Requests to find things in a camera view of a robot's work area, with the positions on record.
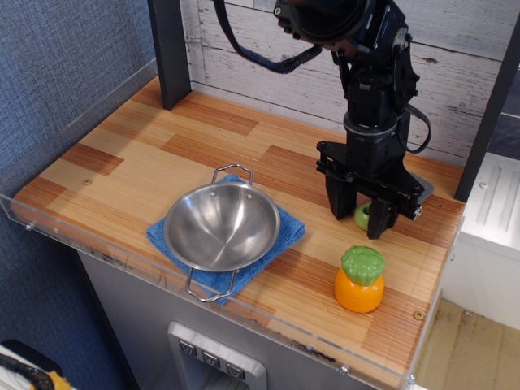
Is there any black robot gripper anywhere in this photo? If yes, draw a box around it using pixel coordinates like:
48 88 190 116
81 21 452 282
317 130 411 239

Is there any green handled grey spatula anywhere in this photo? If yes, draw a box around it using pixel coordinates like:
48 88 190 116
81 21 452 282
353 172 435 231

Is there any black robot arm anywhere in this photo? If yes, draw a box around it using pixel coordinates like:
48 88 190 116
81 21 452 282
214 1 432 240

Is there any silver metal pan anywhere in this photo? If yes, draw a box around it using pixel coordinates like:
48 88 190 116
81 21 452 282
163 163 281 303

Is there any orange toy carrot green top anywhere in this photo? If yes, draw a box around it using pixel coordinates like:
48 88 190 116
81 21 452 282
334 245 386 313

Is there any white ridged side counter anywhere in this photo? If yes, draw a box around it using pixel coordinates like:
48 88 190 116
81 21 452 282
441 153 519 329

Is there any silver dispenser button panel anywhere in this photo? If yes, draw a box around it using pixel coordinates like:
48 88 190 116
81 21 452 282
167 321 267 389

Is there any yellow object bottom left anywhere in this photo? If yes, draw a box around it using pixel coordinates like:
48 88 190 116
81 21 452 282
50 372 74 390

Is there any clear acrylic guard rail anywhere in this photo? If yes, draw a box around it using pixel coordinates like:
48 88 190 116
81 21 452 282
1 55 462 389

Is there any dark grey right post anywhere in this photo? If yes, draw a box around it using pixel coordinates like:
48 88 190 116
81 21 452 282
454 17 519 202

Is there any dark grey post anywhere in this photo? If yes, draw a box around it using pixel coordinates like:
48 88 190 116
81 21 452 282
454 17 519 202
147 0 192 110

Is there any dark grey left post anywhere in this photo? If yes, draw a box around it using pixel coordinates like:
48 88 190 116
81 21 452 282
147 0 192 110

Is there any black cable loop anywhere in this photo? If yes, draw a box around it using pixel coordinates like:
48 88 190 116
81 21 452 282
0 352 56 390

